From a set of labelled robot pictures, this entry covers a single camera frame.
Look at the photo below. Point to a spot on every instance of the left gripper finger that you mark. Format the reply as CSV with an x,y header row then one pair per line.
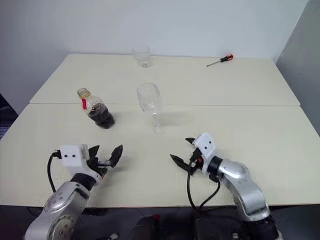
x,y
115,157
93,153

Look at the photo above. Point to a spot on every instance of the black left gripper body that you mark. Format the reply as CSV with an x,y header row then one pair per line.
x,y
98,166

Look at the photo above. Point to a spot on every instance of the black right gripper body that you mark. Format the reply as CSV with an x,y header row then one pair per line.
x,y
196,160

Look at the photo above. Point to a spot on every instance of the clear plastic bottle dark drink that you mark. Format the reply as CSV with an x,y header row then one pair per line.
x,y
100,116

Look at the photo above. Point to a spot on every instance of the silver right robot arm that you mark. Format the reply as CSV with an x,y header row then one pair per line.
x,y
240,180

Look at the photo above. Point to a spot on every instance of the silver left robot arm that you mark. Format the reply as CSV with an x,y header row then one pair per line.
x,y
67,195

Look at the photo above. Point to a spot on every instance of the clear wine glass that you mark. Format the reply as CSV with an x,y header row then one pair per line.
x,y
150,100

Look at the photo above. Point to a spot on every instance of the small black white device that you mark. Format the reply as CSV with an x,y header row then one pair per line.
x,y
113,236
235,236

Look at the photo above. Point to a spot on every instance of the clear glass tumbler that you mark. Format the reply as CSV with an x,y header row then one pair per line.
x,y
143,62

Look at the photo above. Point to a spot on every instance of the dark blue grid panel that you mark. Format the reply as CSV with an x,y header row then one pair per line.
x,y
5,117

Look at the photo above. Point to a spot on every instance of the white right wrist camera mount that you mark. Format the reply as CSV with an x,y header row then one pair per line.
x,y
206,145

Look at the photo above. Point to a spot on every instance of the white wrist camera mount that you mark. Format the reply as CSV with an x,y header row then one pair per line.
x,y
206,145
72,160

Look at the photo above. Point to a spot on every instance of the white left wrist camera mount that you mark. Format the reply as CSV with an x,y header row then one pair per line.
x,y
72,160

